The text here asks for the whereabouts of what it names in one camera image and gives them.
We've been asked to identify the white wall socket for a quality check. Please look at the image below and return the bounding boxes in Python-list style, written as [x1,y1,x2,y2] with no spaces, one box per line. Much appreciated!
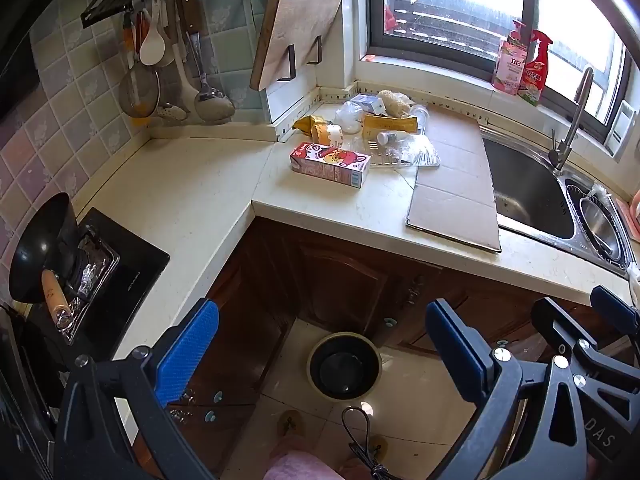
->
[602,100,637,162]

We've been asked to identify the black wire wall rack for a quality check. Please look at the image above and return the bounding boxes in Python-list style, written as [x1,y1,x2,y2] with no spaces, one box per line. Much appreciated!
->
[230,0,323,83]

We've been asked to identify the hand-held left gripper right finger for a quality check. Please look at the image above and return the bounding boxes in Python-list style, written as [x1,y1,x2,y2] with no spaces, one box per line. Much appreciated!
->
[425,299,589,480]

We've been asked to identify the black cable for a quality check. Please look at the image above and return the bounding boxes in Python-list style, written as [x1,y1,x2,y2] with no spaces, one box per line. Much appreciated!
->
[341,406,396,480]

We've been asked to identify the brown cardboard sheet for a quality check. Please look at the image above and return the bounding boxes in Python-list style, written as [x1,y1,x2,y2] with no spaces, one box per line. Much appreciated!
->
[406,105,502,253]

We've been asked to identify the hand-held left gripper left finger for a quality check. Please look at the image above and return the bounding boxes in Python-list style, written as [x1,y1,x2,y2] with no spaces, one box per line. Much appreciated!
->
[55,299,221,480]

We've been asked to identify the beige loofah sponge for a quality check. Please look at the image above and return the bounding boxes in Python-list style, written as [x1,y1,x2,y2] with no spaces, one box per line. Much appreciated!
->
[376,90,416,117]

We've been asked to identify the round steel basin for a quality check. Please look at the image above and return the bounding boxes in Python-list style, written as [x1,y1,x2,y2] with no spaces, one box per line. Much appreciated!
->
[577,195,631,267]

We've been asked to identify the steel ladle with wooden handle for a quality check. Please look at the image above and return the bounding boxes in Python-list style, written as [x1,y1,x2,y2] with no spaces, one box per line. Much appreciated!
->
[181,0,236,122]

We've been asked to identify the stainless steel sink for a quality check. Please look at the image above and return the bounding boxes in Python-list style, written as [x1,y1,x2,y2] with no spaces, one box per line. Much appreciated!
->
[482,127,640,276]

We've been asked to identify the black wok with wooden handle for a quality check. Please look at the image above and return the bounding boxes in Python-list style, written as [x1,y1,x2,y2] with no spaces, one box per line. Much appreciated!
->
[9,192,81,332]

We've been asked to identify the orange-handled mesh strainer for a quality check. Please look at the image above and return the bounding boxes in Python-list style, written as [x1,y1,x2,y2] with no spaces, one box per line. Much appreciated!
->
[118,10,161,120]

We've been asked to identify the pink fleece pants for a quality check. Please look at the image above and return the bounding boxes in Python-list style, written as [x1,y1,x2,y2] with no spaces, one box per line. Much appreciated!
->
[267,435,373,480]

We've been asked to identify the round yellow-rimmed trash bin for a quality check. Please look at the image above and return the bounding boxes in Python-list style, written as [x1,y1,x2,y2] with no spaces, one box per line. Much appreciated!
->
[306,331,383,401]

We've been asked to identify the wooden cutting board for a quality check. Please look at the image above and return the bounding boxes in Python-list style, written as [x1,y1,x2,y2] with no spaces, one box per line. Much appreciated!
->
[250,0,346,92]

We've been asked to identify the brown wooden kitchen cabinet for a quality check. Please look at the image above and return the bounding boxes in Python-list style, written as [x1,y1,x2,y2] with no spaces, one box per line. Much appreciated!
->
[125,217,640,480]

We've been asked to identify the clear plastic bag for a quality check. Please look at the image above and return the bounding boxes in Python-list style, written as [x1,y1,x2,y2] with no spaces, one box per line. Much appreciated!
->
[334,101,363,134]

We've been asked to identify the white rice paddle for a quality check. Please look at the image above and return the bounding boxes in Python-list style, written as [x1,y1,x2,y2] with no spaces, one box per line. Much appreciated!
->
[139,0,167,67]

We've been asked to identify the steel kitchen faucet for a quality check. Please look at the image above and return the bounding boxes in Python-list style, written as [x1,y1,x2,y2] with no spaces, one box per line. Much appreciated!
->
[548,66,595,176]

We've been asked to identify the yellow snack bag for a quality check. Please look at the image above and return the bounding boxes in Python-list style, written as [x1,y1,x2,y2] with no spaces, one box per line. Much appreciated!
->
[292,115,326,136]

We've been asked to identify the small blue and white box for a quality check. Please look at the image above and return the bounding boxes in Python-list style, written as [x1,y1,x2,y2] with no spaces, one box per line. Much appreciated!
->
[350,94,386,115]

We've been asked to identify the yellow packet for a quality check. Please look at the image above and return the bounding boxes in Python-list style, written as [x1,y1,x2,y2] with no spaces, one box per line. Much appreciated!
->
[362,114,418,137]

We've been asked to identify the clear plastic food container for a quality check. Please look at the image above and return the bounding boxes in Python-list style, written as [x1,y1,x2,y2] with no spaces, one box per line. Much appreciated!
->
[370,135,441,168]

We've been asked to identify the red cartoon milk carton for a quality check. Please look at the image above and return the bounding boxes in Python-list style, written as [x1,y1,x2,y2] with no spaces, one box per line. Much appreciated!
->
[290,141,372,189]

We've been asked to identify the pink cloth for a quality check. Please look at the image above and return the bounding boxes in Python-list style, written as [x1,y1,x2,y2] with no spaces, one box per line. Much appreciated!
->
[627,190,640,241]

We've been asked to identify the pink dish soap bottle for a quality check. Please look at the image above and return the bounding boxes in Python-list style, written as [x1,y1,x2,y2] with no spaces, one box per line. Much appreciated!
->
[491,19,530,97]

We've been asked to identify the red spray cleaner bottle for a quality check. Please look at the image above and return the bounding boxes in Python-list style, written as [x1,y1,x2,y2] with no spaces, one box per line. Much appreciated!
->
[517,29,553,107]

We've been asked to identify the black range hood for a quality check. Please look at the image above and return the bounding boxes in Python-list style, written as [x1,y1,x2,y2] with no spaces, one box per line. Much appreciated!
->
[0,0,101,123]

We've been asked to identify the orange and white paper cup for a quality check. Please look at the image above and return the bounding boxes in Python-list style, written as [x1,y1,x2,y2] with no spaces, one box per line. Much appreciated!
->
[311,122,344,148]

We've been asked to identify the black glass gas stove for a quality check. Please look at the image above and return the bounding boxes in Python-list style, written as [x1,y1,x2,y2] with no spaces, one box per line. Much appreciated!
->
[30,207,171,361]

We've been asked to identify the white slotted spoon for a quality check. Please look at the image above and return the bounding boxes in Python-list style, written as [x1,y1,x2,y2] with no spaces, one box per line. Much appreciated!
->
[156,0,201,122]

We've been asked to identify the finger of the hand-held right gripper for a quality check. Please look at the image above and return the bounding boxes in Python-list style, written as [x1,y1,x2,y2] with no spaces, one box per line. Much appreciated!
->
[531,297,640,411]
[590,285,640,333]

